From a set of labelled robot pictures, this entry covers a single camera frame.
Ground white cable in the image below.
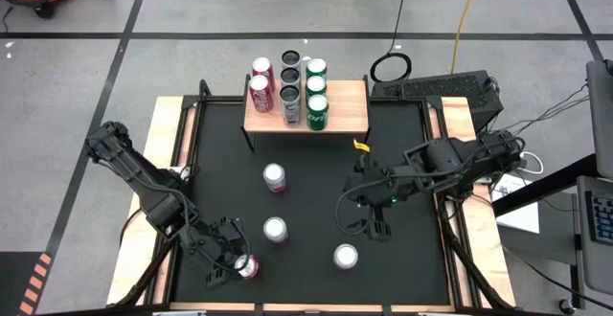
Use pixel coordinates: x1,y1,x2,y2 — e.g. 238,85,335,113
524,150,546,176

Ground yellow floor cable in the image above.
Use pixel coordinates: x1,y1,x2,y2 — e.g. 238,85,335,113
450,0,482,75

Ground white and red Spindrift can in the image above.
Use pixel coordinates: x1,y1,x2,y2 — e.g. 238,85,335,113
262,216,289,245
332,243,359,271
262,163,287,194

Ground white Celsius can black lid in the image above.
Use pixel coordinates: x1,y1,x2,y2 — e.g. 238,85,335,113
280,66,303,89
281,50,303,71
279,83,304,128

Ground black looped floor cable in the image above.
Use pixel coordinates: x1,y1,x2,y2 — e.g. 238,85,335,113
369,0,413,84

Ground computer monitor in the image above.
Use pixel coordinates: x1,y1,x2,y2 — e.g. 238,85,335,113
584,58,613,179

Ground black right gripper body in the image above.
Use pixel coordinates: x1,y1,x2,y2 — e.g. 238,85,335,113
343,155,401,210

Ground red Coca-Cola can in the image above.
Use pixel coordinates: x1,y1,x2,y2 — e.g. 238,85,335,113
248,74,275,114
251,56,277,92
233,253,261,281

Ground green Sprite can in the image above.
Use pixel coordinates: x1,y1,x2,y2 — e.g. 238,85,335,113
306,93,330,131
305,75,329,97
305,57,329,79

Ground wooden shelf with black legs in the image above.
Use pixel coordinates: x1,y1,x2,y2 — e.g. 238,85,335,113
241,73,373,153

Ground grey desk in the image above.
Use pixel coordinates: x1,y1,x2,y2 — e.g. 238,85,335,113
572,174,613,296

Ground dark keyboard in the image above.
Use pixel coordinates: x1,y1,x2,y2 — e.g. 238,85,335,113
584,190,613,246

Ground black hazard-edged floor mat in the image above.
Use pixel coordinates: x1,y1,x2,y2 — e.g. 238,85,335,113
0,251,54,316

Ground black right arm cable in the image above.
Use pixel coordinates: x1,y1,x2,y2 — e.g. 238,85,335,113
333,181,373,237

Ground black support beam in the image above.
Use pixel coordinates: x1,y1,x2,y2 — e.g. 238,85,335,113
491,152,600,216

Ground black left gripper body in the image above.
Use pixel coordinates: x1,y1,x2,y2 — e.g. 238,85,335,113
191,217,250,273

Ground white paper sheet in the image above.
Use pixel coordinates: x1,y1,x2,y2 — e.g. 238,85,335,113
492,171,540,235

